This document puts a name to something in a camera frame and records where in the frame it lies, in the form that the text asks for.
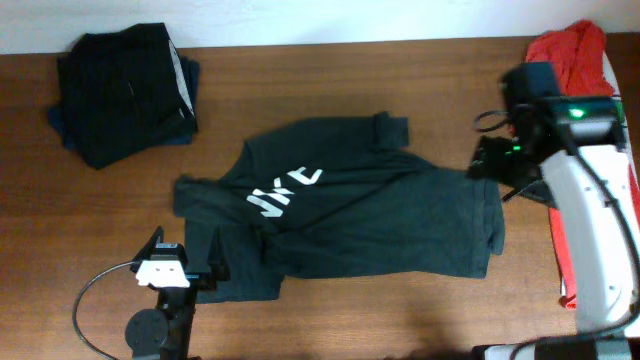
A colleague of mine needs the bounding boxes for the red t-shirt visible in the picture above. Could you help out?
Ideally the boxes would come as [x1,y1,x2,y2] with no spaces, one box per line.
[525,20,614,310]

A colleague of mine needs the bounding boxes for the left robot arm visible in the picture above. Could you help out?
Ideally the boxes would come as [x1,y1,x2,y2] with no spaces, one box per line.
[125,227,230,360]

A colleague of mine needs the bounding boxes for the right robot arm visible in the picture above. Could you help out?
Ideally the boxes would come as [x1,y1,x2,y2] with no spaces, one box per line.
[468,62,639,360]

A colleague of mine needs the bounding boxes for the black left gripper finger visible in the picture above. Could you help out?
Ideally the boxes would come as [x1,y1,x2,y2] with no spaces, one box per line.
[132,226,164,262]
[207,229,230,281]

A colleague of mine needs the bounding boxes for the folded navy blue garment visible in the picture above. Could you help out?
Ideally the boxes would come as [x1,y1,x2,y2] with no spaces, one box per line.
[47,56,200,151]

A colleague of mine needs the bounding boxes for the folded black garment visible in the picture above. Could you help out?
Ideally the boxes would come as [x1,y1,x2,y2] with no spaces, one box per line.
[56,23,199,169]

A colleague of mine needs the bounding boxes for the dark green Nike t-shirt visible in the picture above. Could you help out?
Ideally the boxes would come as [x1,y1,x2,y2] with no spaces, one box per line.
[173,112,505,303]

